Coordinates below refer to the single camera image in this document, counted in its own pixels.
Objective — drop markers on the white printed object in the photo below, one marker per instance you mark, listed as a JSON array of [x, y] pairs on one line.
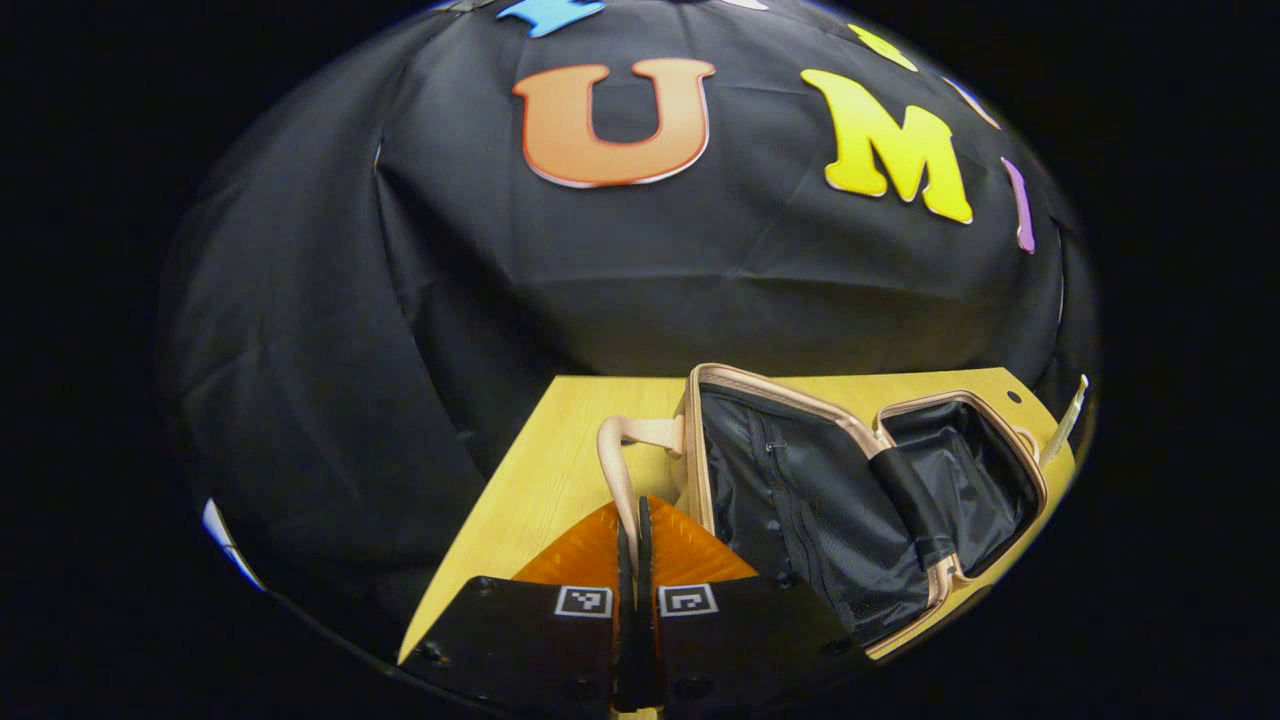
[[228, 545]]

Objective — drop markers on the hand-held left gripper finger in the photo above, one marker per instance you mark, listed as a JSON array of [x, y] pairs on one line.
[[625, 600], [646, 600]]

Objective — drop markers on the pink suitcase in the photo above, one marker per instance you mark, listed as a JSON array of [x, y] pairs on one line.
[[800, 500]]

